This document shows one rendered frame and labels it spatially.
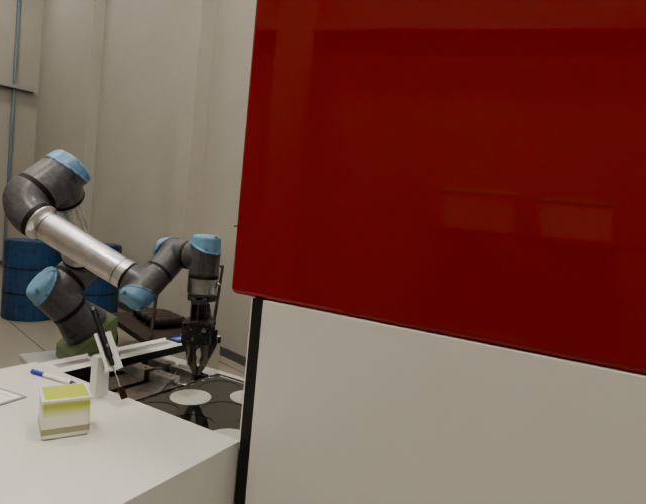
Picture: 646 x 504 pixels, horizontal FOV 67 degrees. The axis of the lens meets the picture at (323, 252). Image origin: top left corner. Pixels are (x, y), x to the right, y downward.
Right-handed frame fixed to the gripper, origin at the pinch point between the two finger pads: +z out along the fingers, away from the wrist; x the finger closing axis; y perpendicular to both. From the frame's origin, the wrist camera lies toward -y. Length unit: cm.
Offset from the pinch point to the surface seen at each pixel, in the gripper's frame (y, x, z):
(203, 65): -384, -73, -188
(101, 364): 27.1, -15.1, -8.5
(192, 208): -384, -73, -44
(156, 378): -6.1, -11.6, 5.2
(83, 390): 41.4, -13.0, -8.4
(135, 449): 47.7, -2.0, -1.6
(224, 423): 20.9, 9.8, 4.9
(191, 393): 4.4, -0.4, 4.8
